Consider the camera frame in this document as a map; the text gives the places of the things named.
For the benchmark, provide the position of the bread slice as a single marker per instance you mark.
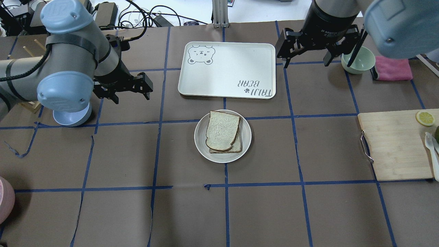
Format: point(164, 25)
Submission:
point(222, 131)
point(237, 147)

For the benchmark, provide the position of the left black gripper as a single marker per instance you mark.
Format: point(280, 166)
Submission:
point(114, 75)

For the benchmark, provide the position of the pink cloth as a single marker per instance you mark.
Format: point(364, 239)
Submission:
point(389, 69)

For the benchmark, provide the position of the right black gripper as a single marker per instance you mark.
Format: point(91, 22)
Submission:
point(322, 21)

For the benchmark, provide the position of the lemon half slice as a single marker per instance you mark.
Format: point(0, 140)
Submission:
point(425, 118)

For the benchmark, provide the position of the aluminium frame post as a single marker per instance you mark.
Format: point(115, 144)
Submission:
point(220, 14)

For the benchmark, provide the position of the green bowl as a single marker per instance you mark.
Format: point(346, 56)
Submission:
point(364, 61)

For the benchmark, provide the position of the pink cup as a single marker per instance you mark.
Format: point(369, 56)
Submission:
point(7, 199)

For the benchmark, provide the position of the white plastic spoon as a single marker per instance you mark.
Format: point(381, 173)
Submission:
point(436, 145)

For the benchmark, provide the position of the cream bear tray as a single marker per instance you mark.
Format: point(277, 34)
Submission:
point(228, 69)

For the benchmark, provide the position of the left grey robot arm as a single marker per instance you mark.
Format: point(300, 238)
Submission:
point(79, 61)

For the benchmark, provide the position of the white plastic fork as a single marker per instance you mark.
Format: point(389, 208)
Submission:
point(430, 145)

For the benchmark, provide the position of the green avocado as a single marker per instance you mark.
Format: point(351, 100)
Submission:
point(436, 134)

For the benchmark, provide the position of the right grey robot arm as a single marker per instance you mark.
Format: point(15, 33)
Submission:
point(399, 29)

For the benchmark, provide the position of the wooden cutting board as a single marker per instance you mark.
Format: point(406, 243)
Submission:
point(396, 144)

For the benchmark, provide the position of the blue bowl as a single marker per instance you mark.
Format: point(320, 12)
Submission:
point(73, 119)

